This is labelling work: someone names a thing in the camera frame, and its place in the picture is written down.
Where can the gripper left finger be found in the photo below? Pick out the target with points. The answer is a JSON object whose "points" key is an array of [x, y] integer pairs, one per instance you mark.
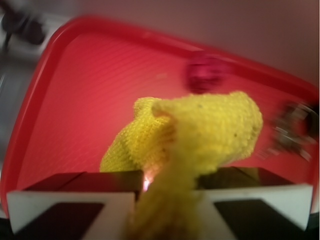
{"points": [[75, 205]]}

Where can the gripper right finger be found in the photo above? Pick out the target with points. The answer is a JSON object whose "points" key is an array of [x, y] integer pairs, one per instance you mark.
{"points": [[240, 203]]}

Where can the orange plastic tray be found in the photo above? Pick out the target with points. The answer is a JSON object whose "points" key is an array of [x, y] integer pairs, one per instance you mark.
{"points": [[87, 79]]}

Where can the bunch of metal keys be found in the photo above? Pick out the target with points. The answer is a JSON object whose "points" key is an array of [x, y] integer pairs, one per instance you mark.
{"points": [[295, 126]]}

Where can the yellow microfiber cloth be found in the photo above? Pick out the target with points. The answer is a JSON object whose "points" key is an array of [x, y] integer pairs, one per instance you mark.
{"points": [[174, 142]]}

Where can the crumpled red cloth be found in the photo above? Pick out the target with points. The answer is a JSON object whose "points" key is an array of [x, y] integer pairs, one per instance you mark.
{"points": [[205, 71]]}

